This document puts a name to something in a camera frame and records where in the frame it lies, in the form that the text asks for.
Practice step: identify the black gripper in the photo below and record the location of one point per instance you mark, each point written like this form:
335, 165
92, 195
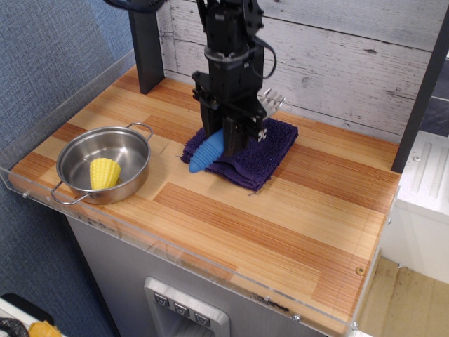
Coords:
228, 95

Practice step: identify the blue handled metal fork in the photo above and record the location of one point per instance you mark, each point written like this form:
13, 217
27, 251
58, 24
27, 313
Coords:
214, 146

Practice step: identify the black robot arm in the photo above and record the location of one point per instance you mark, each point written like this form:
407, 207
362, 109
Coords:
229, 25

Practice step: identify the folded purple cloth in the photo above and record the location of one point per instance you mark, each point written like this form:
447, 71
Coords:
253, 167

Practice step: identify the small steel pot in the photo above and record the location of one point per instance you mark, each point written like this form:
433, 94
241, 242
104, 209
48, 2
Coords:
128, 146

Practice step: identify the yellow toy corn piece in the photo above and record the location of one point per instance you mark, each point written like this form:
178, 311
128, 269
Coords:
104, 173

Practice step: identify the grey toy cabinet front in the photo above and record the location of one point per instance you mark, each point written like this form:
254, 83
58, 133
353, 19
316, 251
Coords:
121, 269

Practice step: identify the silver dispenser button panel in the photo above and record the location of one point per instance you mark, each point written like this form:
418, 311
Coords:
186, 310

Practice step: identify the clear acrylic edge guard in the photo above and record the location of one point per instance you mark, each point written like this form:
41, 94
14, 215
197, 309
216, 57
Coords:
303, 246

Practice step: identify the white side counter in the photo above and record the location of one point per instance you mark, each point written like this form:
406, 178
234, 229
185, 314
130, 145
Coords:
416, 233

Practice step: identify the yellow object bottom left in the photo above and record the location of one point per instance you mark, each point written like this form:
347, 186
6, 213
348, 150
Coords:
43, 329

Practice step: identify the dark left support post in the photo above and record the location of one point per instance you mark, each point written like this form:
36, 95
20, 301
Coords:
147, 50

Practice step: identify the dark support post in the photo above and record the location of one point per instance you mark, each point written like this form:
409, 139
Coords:
427, 87
147, 50

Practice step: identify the dark right support post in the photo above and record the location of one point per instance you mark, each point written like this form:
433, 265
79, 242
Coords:
427, 87

